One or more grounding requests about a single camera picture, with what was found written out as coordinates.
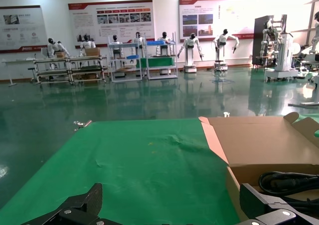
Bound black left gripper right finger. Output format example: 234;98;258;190
236;183;319;225

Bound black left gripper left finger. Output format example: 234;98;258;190
21;183;118;225

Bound open cardboard box with cutout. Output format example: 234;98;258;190
198;112;319;222

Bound large closed cardboard box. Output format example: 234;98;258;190
85;47;101;57

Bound green table cloth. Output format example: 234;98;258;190
0;113;319;225

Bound white floor base bar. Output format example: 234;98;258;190
288;101;319;109

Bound black round stool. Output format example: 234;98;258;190
27;67;37;83

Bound white robot on tall stand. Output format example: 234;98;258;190
259;14;299;83

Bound white tall shelf rack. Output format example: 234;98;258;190
145;31;179;81

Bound white long table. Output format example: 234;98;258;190
1;57;37;88

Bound white humanoid robot arms spread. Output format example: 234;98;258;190
176;32;204;74

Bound black upright panel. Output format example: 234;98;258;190
252;15;276;67

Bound white humanoid robot leaning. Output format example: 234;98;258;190
46;37;71;71

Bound green shelf cloth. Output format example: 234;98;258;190
136;57;175;68

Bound white humanoid robot bent arms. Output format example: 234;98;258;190
212;28;240;72

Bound white shelf rack blue top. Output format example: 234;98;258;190
107;35;143;83

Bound white robot with dark head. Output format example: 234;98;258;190
300;10;319;84

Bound metal frame workbench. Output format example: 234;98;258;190
33;57;73;85
69;55;108;83

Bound wall poster with grey icons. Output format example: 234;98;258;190
0;5;48;54

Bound wall poster with four photos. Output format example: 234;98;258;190
178;0;259;43

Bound wide wall poster photo row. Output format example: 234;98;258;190
67;0;156;48

